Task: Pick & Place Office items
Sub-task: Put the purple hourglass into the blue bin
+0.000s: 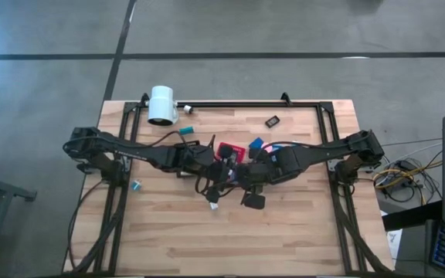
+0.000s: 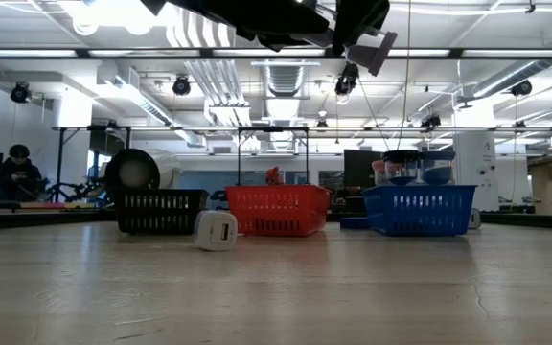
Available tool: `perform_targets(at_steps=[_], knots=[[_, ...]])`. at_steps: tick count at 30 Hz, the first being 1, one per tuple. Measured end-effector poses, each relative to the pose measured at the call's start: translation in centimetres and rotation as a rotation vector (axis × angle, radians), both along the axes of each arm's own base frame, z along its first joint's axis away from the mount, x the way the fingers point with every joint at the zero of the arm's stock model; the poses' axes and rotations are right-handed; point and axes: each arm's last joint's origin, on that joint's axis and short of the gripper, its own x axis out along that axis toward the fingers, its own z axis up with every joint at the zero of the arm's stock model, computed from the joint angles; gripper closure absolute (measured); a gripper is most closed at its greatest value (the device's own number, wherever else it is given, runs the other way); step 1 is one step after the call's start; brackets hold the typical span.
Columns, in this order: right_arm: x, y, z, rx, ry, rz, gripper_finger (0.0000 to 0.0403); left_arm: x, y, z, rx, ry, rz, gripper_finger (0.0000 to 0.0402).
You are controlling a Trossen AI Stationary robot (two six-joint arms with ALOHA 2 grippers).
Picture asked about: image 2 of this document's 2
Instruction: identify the small blue capped hourglass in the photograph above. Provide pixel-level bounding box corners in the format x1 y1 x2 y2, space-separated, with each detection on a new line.
419 150 457 187

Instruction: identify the small white cube charger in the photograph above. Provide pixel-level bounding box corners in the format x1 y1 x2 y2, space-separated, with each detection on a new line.
192 209 239 252

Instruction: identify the black overhead frame beam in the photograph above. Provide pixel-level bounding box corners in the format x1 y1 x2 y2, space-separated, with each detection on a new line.
0 46 552 60

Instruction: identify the red plastic basket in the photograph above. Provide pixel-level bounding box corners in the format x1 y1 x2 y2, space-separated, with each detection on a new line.
224 184 333 238

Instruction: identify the small red background object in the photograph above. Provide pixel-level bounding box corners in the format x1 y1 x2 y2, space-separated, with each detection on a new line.
265 165 286 186

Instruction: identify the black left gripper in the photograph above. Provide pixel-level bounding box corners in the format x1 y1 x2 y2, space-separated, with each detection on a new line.
244 0 391 57

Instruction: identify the blue plastic basket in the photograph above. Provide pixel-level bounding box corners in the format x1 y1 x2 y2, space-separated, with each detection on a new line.
361 184 477 238

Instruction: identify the person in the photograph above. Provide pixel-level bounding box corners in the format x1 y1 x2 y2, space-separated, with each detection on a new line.
0 143 45 202

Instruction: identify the pink capped hourglass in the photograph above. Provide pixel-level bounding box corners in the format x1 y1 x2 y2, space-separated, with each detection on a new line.
371 159 386 187

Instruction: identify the black plastic basket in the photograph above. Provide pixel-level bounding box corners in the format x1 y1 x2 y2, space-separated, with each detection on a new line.
114 188 209 236

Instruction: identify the black background rig frame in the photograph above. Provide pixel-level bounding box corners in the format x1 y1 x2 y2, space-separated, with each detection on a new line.
236 126 311 188

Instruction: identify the black ceiling spotlight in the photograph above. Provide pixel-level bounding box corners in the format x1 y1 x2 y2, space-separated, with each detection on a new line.
172 74 193 97
9 81 33 104
510 80 534 98
333 61 360 97
419 113 443 131

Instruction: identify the silver ventilation duct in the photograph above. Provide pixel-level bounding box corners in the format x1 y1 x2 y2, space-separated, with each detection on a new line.
254 59 323 97

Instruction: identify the black capped hourglass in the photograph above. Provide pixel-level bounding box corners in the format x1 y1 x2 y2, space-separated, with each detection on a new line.
381 149 421 187

